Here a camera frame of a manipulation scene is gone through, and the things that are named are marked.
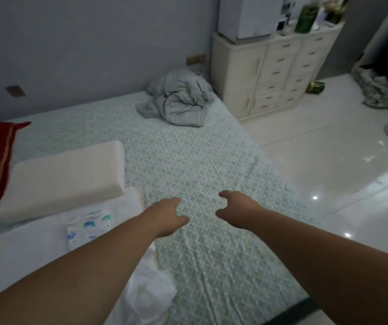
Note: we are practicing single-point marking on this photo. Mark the person's right hand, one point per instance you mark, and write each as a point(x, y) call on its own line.
point(244, 211)

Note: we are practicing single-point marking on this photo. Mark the blue print diaper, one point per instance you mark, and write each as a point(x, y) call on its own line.
point(89, 230)

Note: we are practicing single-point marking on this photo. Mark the person's right forearm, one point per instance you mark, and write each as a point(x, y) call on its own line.
point(343, 267)

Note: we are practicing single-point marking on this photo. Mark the green tin can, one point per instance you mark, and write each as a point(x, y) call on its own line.
point(315, 87)
point(306, 18)

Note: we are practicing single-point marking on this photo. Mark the person's left hand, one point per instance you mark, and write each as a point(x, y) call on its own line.
point(165, 218)

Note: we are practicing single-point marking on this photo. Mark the beige patterned fabric bag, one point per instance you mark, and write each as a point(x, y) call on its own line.
point(376, 91)

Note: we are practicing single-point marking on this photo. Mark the person's left forearm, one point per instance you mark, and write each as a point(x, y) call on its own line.
point(62, 284)

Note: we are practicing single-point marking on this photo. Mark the cream foam pillow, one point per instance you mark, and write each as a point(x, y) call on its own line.
point(62, 179)

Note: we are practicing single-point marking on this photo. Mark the bed with green quilted sheet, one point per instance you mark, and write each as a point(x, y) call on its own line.
point(197, 165)

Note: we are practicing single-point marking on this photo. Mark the crumpled grey blanket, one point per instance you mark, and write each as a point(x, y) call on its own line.
point(177, 98)

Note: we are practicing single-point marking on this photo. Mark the white diaper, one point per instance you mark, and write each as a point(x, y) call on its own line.
point(146, 294)

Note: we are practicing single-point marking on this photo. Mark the dark wall outlet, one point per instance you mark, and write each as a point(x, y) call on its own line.
point(15, 91)

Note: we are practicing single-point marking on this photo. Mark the small black white clock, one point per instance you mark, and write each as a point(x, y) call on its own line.
point(282, 24)

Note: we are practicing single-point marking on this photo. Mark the white box appliance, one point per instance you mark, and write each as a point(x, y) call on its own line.
point(248, 16)

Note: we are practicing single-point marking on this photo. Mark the white changing mat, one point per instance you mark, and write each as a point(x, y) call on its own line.
point(28, 247)

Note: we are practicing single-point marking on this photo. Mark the cream chest of drawers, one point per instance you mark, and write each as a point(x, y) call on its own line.
point(244, 71)

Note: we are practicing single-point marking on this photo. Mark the grey and white door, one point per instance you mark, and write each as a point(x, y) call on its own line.
point(346, 47)

